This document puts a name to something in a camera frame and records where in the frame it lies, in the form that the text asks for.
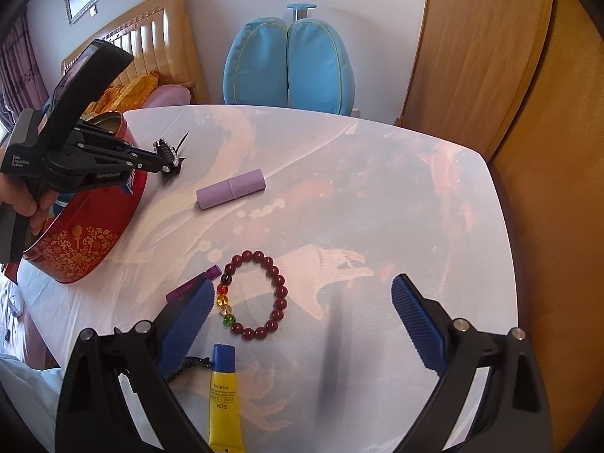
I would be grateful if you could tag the purple lipstick tube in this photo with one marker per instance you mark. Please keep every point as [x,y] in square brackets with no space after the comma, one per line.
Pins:
[231,188]

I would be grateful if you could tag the orange floral pillow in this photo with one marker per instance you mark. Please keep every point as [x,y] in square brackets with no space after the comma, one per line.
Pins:
[132,92]

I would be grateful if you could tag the person's left hand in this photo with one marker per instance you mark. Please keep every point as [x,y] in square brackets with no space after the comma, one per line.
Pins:
[23,189]

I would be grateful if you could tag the blue padded chair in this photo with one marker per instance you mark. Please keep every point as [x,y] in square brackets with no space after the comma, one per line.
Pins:
[259,66]

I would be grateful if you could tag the person's white clothing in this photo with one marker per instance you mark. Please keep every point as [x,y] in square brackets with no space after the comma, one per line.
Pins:
[23,396]

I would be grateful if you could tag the slim purple tube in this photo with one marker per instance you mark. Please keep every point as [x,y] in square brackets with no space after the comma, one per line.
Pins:
[181,292]

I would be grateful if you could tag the red round tin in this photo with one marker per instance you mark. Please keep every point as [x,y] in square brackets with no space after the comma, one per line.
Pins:
[85,240]

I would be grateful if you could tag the pearl black bow clip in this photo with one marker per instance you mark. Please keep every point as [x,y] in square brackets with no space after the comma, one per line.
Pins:
[167,153]

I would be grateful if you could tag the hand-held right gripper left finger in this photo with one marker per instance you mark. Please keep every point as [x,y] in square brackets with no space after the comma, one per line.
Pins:
[186,325]

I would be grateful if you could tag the yellow cream tube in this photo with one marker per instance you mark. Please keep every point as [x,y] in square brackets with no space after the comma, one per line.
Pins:
[225,401]

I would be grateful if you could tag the purple patterned curtain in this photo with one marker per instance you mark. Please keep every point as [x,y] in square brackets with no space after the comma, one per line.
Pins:
[23,71]

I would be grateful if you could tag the wooden bed headboard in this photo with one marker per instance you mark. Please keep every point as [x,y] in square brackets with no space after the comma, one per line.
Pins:
[160,23]

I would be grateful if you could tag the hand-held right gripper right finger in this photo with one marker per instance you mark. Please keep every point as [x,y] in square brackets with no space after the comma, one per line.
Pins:
[420,323]

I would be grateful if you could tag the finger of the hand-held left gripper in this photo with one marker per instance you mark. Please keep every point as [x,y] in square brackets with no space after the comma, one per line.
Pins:
[133,181]
[122,144]

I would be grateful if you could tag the wooden door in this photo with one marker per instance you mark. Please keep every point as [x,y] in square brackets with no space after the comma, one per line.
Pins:
[472,56]

